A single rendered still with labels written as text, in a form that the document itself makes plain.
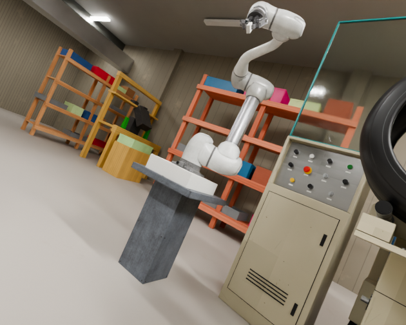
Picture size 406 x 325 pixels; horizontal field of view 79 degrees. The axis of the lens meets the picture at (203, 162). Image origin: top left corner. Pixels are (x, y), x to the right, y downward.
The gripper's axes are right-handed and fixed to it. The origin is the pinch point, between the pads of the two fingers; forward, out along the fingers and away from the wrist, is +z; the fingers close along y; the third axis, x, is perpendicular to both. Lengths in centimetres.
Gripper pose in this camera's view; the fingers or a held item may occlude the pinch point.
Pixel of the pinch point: (249, 27)
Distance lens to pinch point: 118.1
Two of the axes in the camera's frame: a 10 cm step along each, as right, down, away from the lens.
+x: 1.3, 7.8, 6.1
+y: 9.5, 0.9, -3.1
